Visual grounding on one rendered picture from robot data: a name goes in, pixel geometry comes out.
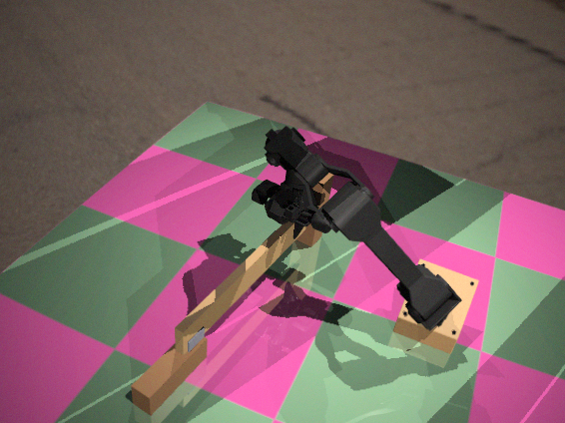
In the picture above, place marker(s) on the long wooden rail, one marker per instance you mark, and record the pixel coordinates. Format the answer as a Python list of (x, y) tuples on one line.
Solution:
[(233, 286)]

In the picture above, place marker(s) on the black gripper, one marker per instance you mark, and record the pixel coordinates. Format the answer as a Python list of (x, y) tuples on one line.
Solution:
[(308, 216)]

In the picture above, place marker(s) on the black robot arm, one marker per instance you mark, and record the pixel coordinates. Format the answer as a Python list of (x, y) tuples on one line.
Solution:
[(352, 211)]

